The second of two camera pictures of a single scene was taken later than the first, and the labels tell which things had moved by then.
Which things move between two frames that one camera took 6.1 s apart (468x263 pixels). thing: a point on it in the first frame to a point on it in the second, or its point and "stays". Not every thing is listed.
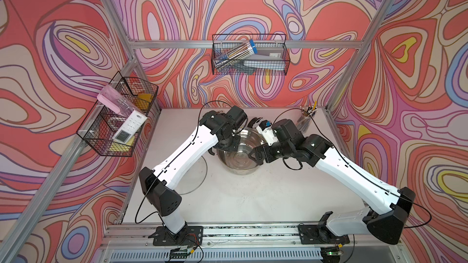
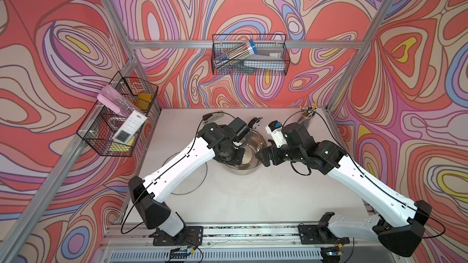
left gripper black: (236, 144) to (238, 160)
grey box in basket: (266, 58) stays
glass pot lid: (194, 178) stays
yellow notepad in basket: (114, 146) stays
